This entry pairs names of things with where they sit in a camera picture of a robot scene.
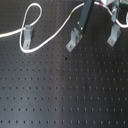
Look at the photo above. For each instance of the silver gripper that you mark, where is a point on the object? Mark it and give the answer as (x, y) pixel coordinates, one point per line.
(87, 9)

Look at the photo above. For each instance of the middle grey cable clip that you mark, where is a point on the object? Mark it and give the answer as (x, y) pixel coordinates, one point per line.
(75, 39)

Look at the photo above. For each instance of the grey cable clip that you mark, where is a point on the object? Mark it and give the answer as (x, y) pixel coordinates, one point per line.
(75, 39)
(27, 37)
(115, 33)

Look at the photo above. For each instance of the right grey cable clip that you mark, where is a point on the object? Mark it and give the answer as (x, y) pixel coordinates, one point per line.
(115, 33)

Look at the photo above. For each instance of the left grey cable clip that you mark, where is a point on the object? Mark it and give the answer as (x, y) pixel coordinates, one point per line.
(27, 37)

